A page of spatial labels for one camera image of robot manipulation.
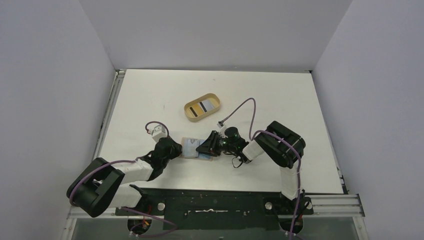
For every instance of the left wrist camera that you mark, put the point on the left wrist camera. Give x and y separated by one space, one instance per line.
159 133

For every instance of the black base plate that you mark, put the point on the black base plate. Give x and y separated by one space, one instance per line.
223 210

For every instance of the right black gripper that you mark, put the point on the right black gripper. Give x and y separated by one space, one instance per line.
212 142

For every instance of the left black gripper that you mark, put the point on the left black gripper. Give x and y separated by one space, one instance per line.
177 148

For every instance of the beige leather card holder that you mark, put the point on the beige leather card holder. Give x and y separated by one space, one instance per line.
195 155

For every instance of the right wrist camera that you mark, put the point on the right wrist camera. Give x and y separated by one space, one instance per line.
222 126

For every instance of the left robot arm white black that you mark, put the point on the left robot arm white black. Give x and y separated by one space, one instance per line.
110 184

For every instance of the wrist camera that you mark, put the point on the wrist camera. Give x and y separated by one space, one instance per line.
222 126
159 133

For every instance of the grey card with black stripe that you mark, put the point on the grey card with black stripe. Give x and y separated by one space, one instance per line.
206 105

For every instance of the yellow card with black stripe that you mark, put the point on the yellow card with black stripe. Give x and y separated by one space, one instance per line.
196 110

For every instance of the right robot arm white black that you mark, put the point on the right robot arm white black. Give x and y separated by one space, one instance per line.
281 144

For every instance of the beige oval tray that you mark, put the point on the beige oval tray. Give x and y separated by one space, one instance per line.
215 100

